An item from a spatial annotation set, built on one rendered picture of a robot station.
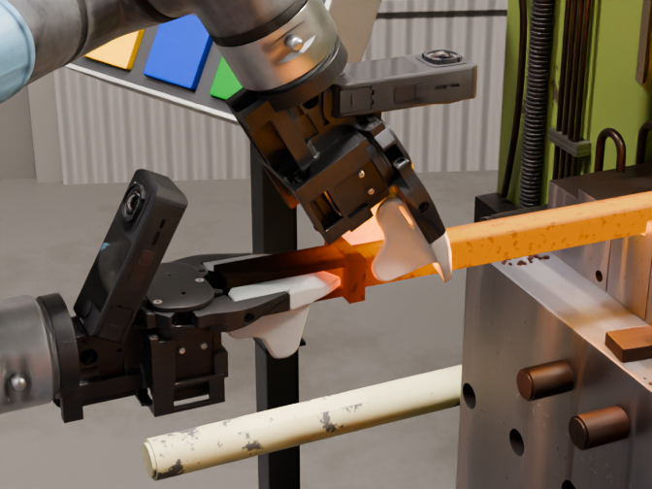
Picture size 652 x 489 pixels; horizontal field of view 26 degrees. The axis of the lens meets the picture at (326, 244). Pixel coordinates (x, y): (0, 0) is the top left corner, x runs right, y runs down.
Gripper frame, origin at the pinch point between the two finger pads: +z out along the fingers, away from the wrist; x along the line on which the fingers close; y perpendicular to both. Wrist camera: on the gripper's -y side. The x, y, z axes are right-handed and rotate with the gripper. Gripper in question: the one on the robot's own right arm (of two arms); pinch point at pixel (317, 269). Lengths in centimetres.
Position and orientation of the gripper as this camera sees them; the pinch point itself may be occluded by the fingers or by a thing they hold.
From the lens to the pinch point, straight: 102.3
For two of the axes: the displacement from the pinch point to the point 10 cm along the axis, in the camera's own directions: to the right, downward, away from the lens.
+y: -0.1, 9.1, 4.2
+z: 9.1, -1.7, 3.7
